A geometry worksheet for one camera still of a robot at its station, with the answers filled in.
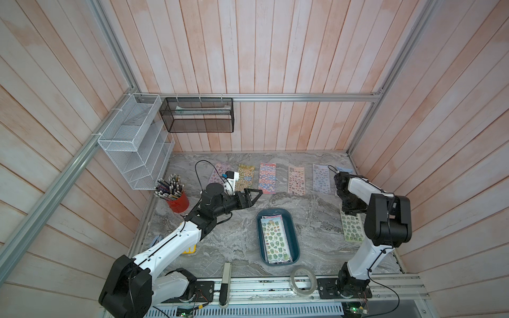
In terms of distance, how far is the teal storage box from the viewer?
32.0 inches

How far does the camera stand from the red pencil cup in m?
0.83

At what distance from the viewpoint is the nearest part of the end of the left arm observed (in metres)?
0.59
